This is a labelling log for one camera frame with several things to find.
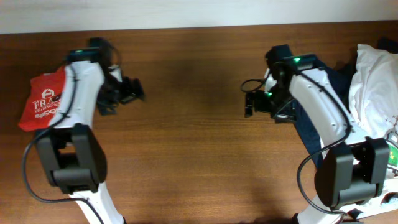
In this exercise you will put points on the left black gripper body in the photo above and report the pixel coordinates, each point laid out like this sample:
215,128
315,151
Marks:
112,89

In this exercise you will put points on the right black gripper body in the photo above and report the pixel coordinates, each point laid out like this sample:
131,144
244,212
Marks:
275,102

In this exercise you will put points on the red soccer t-shirt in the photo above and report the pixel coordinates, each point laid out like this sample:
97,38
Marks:
43,101

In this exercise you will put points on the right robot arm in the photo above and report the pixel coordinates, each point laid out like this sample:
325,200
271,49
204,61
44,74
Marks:
356,179

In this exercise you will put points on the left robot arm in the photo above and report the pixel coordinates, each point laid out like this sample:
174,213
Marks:
71,156

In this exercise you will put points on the white printed t-shirt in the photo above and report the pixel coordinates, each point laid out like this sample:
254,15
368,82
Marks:
372,101

